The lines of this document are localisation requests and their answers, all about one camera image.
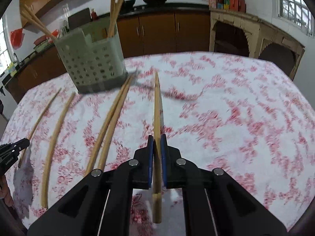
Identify small red bottle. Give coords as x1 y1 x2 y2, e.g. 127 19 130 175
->
91 9 97 21

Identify person's hand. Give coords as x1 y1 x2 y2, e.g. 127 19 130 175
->
0 175 13 207

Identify stacked bowls on counter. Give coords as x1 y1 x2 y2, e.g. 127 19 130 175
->
34 35 54 53

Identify yellow detergent bottle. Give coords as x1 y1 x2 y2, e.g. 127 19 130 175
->
7 62 17 77

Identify red hanging plastic bag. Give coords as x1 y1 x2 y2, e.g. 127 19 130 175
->
10 28 24 50

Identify red bottles and bag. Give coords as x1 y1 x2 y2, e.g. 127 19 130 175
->
208 0 247 13

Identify black wok left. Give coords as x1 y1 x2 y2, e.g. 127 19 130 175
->
121 0 136 10

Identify wooden chopstick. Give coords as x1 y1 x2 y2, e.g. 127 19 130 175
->
40 92 76 209
20 11 57 41
18 87 62 169
97 75 134 171
85 76 131 176
112 0 123 37
108 0 115 38
153 72 162 224
20 4 46 27

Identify dark cutting board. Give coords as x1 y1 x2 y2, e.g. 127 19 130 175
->
68 8 91 30

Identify green perforated utensil holder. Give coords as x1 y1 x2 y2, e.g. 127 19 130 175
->
55 17 128 94

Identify cream carved side table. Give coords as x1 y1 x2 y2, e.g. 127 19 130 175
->
209 8 305 80

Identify floral pink tablecloth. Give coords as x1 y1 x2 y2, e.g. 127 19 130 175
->
2 52 314 229

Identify wooden lower cabinets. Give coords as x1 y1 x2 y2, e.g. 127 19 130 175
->
1 4 210 102

